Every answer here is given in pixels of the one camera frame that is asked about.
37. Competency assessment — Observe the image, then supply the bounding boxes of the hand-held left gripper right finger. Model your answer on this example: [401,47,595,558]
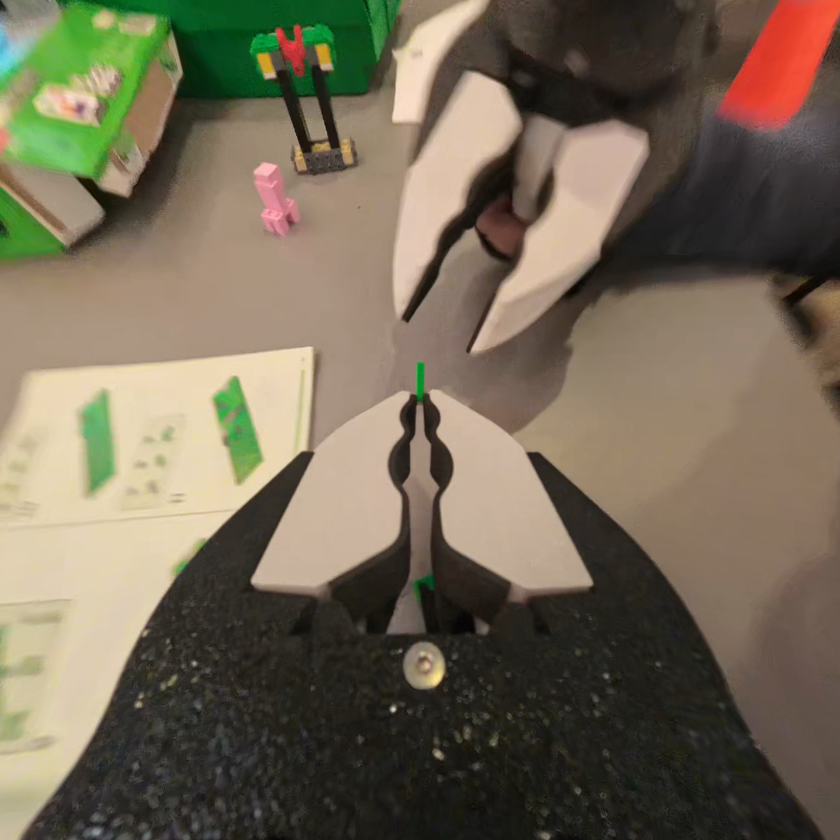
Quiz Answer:
[424,390,594,606]

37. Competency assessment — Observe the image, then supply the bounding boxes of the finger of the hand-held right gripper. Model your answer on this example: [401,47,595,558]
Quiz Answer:
[468,120,652,357]
[392,71,527,324]

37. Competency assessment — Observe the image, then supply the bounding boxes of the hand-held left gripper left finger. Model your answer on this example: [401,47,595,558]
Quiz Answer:
[250,390,417,599]

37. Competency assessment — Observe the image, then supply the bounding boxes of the person's right forearm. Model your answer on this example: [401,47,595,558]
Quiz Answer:
[617,112,840,279]

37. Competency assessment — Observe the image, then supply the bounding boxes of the black brick tower model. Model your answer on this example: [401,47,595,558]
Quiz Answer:
[248,23,359,177]

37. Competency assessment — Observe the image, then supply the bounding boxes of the small pink brick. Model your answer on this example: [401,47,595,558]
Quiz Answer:
[252,161,301,238]

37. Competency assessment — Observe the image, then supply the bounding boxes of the orange traffic cone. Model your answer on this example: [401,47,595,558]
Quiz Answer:
[720,0,840,132]

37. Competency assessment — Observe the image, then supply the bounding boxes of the building instruction booklet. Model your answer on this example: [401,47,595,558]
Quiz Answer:
[0,347,317,795]

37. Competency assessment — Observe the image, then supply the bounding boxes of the green plastic bin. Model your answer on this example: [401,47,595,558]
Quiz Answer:
[92,0,403,101]

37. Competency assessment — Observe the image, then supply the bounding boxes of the green brick set box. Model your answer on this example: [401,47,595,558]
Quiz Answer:
[0,0,185,259]

